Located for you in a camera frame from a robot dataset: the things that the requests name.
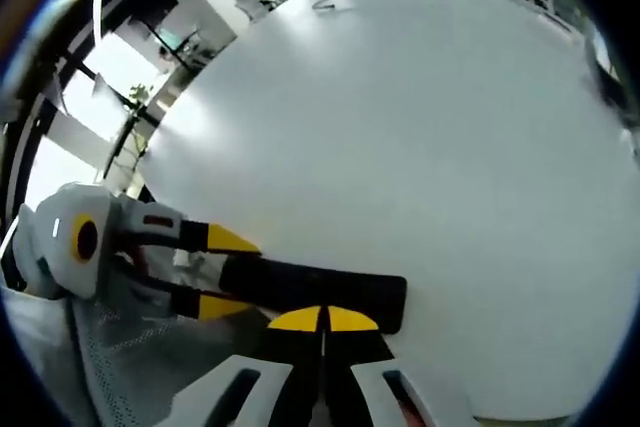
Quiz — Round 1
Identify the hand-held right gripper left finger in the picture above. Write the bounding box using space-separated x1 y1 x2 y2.
169 305 325 427

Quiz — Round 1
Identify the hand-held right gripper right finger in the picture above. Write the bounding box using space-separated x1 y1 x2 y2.
324 305 482 427

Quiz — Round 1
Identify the black remote control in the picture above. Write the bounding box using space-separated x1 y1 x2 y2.
218 257 408 336

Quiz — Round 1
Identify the small leafy plant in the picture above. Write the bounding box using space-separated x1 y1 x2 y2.
127 82 156 158

